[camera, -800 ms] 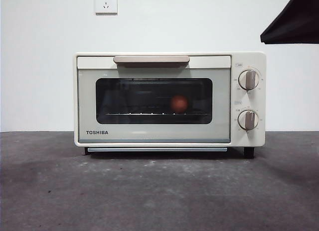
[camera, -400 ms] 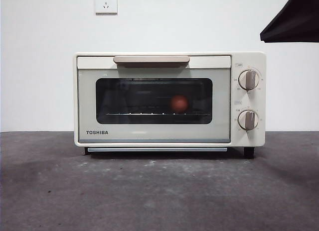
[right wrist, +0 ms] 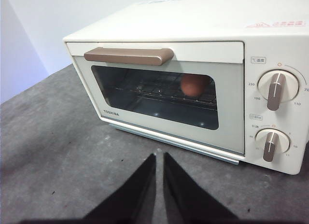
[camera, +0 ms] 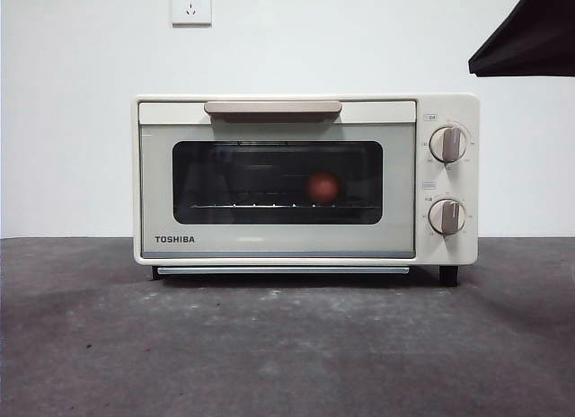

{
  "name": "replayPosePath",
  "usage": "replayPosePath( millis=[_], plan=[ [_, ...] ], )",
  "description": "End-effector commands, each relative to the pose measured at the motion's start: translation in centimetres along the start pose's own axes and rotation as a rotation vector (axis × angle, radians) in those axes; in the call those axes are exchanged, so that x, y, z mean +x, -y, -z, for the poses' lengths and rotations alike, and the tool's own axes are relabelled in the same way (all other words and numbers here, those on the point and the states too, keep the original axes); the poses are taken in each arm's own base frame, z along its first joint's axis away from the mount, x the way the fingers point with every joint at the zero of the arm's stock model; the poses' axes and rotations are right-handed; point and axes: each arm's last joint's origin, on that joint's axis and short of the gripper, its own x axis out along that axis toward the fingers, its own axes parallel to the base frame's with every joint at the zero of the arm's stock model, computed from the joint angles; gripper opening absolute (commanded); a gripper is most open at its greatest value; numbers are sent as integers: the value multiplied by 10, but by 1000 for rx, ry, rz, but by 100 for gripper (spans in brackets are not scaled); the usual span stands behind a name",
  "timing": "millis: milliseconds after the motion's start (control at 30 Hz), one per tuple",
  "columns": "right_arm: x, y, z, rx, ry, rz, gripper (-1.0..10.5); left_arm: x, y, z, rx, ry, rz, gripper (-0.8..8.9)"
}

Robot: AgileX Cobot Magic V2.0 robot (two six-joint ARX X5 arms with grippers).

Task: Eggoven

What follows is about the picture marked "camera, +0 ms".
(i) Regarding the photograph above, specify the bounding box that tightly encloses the beige oven control knob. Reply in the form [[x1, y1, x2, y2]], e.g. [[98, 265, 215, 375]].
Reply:
[[428, 125, 467, 164], [427, 198, 467, 237]]

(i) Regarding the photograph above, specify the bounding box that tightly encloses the silver oven crumb tray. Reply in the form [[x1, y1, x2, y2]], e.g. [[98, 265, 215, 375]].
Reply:
[[155, 266, 411, 276]]

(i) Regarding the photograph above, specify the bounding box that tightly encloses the glass oven door with handle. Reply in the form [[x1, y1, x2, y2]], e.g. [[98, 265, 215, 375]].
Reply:
[[137, 100, 417, 260]]

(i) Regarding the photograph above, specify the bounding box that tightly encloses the metal wire oven rack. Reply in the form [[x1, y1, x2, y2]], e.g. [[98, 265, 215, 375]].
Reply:
[[188, 202, 376, 210]]

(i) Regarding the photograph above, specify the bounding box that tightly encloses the cream Toshiba toaster oven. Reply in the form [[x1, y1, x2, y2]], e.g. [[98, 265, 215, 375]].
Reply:
[[131, 93, 480, 287]]

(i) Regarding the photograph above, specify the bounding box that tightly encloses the white wall socket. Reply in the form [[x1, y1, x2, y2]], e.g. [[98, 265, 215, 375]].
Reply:
[[171, 0, 213, 29]]

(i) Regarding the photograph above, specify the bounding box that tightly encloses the brown egg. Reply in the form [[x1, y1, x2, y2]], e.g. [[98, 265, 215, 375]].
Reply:
[[306, 170, 341, 204]]

